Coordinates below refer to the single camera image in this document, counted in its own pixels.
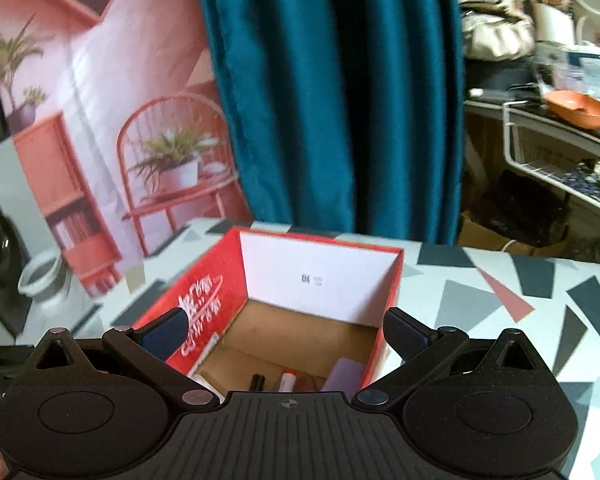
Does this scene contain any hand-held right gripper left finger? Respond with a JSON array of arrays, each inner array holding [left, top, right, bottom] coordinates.
[[30, 307, 221, 409]]

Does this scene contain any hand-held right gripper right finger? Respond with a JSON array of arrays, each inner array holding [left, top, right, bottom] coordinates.
[[352, 307, 547, 409]]

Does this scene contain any lilac rectangular case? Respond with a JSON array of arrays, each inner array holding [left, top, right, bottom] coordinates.
[[322, 358, 366, 394]]

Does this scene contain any red cardboard box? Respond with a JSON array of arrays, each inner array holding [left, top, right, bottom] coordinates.
[[130, 226, 405, 397]]

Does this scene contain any white plastic basin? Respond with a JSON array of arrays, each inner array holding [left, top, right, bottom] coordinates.
[[17, 250, 64, 302]]

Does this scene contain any geometric patterned tablecloth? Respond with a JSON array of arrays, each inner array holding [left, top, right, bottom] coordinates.
[[70, 217, 600, 480]]

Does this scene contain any brown cardboard carton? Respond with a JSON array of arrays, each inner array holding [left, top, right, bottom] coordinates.
[[457, 210, 569, 259]]

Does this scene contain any black bag under desk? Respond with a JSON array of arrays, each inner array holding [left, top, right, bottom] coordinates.
[[480, 170, 569, 249]]

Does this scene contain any grey vanity desk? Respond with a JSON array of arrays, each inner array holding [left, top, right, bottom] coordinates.
[[462, 95, 600, 262]]

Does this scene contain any printed room scene backdrop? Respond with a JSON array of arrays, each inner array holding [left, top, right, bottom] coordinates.
[[0, 0, 254, 297]]

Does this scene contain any teal blue curtain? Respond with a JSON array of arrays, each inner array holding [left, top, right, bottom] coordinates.
[[190, 0, 467, 247]]

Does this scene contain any black bag on desk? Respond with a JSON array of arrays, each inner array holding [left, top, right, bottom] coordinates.
[[462, 55, 536, 92]]

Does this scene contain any orange bowl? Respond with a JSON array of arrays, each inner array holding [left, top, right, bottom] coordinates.
[[544, 90, 600, 129]]

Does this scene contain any white cloth bag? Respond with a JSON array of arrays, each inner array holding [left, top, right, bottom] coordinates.
[[460, 2, 536, 59]]

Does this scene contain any blue and white box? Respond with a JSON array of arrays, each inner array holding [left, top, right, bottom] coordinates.
[[567, 50, 600, 97]]

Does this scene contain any white makeup brush holder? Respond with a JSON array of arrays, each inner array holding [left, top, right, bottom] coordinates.
[[535, 5, 576, 44]]

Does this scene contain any white wire basket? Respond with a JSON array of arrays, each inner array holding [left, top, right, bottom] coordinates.
[[502, 101, 600, 197]]

